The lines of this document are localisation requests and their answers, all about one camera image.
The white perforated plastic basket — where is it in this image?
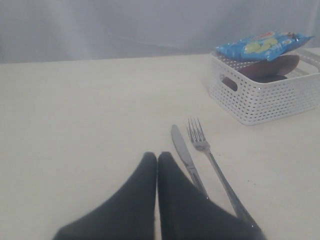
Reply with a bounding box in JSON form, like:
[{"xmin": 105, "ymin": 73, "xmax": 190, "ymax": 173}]
[{"xmin": 209, "ymin": 52, "xmax": 320, "ymax": 126}]

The blue chips bag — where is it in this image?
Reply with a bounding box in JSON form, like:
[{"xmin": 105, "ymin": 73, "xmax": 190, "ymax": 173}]
[{"xmin": 215, "ymin": 31, "xmax": 314, "ymax": 62}]

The silver table knife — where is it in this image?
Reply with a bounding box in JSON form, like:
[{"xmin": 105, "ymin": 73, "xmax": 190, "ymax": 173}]
[{"xmin": 170, "ymin": 124, "xmax": 209, "ymax": 199}]

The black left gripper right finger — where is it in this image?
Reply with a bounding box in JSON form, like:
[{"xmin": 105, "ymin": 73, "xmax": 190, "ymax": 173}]
[{"xmin": 157, "ymin": 152, "xmax": 263, "ymax": 240}]

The silver fork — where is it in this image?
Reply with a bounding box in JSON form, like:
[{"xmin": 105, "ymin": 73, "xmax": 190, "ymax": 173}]
[{"xmin": 187, "ymin": 118, "xmax": 260, "ymax": 230}]

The brown round plate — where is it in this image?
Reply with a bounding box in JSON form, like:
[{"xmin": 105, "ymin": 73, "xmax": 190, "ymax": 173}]
[{"xmin": 221, "ymin": 54, "xmax": 300, "ymax": 91}]

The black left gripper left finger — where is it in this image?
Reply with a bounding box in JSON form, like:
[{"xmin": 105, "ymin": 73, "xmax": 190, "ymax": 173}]
[{"xmin": 54, "ymin": 152, "xmax": 157, "ymax": 240}]

